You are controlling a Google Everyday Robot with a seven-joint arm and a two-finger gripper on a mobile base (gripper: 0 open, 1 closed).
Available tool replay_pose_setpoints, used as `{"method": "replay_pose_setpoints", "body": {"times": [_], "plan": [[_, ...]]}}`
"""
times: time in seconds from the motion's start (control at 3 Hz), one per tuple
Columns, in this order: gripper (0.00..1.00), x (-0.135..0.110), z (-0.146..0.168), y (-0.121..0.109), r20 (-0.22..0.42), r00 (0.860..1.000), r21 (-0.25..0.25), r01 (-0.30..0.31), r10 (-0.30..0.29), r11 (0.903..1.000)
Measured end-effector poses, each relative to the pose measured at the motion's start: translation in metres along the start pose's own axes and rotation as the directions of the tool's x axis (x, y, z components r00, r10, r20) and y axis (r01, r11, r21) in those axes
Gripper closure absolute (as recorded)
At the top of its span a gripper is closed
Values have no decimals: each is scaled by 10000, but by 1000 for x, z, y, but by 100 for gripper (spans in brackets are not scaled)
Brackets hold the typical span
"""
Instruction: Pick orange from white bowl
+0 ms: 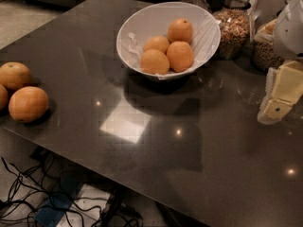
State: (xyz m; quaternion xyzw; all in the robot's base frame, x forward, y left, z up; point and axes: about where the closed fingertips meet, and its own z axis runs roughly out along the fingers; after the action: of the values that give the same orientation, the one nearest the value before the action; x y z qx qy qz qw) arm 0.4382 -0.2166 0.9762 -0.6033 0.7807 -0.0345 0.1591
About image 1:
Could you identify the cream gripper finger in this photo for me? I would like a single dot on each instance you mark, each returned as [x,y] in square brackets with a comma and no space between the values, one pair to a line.
[284,87]

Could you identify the blue mat on floor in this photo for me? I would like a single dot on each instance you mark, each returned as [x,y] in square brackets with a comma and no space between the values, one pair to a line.
[59,202]

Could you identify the glass jar of nuts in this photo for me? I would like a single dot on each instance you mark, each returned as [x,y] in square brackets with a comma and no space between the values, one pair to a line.
[235,30]

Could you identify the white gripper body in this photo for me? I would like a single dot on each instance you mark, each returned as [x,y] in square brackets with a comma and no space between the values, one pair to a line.
[290,34]

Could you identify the white bowl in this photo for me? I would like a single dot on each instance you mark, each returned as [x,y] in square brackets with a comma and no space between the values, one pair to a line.
[151,19]

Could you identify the glass jar of grains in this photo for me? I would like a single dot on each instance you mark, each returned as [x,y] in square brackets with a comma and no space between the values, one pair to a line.
[263,55]

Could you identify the large front orange on table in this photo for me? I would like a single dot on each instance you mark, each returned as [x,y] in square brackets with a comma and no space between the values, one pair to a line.
[28,104]

